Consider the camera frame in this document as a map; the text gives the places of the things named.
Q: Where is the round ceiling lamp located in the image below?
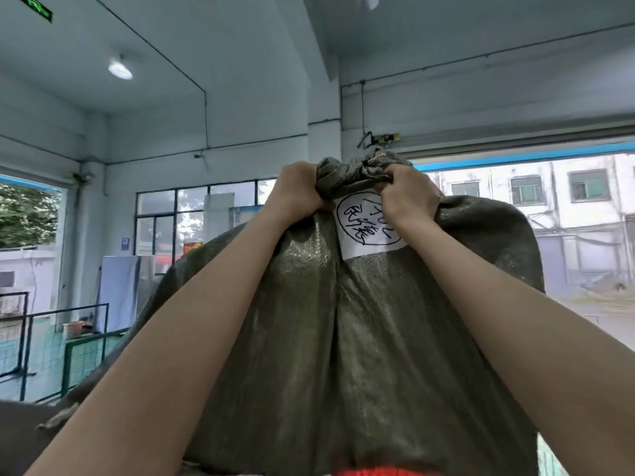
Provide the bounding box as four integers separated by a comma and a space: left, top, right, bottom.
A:
107, 55, 135, 81

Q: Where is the green exit sign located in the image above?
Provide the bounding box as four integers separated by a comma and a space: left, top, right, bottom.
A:
13, 0, 54, 23

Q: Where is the red plastic crate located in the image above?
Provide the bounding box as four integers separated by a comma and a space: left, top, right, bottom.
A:
329, 465, 443, 476

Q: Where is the person's left hand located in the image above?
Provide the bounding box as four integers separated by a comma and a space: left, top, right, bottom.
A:
265, 161, 331, 223

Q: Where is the person's right hand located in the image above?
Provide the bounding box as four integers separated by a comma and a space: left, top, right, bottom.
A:
374, 163, 445, 233

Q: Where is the yellow black door motor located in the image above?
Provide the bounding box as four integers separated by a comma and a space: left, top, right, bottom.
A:
356, 131, 403, 150

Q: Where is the person's right forearm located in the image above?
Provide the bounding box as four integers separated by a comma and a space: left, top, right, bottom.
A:
396, 212, 635, 476

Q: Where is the pale leaning board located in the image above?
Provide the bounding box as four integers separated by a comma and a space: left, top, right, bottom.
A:
97, 255, 159, 335

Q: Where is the person's left forearm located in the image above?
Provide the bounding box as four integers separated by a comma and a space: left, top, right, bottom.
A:
24, 208, 328, 476

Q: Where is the black metal fence frame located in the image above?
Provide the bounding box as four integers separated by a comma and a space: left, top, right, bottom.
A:
0, 291, 110, 403

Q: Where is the large grey-green woven sack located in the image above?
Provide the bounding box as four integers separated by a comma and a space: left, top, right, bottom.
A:
37, 151, 546, 476

